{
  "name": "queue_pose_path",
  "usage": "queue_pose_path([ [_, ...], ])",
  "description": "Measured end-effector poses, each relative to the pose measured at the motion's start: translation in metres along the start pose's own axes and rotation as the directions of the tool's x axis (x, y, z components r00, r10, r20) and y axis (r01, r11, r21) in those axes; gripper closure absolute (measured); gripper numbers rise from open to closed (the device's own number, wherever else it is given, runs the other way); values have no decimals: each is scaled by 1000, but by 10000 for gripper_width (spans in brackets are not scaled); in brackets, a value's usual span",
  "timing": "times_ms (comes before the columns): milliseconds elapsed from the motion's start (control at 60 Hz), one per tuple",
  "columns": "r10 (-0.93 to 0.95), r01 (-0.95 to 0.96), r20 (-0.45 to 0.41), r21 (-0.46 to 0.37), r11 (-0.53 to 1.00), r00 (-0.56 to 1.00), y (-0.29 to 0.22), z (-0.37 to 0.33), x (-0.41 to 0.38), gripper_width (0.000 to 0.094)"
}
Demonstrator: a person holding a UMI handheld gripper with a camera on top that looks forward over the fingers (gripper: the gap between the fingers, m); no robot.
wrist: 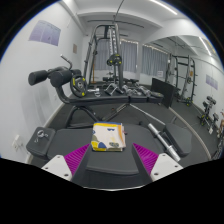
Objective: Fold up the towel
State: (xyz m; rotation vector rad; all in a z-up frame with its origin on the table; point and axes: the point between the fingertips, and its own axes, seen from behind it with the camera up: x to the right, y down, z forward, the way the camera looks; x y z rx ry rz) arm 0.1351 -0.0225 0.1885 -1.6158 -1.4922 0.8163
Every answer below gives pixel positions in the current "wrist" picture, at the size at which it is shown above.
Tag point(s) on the black upright panel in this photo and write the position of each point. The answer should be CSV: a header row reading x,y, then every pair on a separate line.
x,y
163,91

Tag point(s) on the small black yellow weight plate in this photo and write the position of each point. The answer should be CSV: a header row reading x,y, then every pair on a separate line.
x,y
114,60

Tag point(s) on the grey window curtain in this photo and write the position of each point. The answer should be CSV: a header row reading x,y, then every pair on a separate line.
x,y
128,56
153,61

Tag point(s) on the black bench with roller pads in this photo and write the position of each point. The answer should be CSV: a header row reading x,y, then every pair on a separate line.
x,y
110,99

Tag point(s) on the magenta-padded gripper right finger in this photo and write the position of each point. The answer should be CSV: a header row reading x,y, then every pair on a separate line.
x,y
166,164

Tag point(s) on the black steel squat rack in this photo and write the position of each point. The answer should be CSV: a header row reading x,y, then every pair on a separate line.
x,y
190,80

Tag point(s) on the small purple wall poster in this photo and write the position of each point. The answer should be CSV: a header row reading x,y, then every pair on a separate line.
x,y
212,81

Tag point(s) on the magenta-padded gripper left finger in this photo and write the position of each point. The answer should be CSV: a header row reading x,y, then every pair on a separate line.
x,y
55,165

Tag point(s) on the grey steel power rack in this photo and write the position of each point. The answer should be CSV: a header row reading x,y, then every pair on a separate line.
x,y
115,40

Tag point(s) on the white wall outlet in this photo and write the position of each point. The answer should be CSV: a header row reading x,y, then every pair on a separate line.
x,y
17,142

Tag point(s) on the large black yellow weight plate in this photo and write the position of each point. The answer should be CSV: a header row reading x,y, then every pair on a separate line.
x,y
79,86

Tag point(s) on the yellow grey printed towel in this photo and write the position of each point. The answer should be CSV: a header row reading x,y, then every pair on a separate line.
x,y
106,136

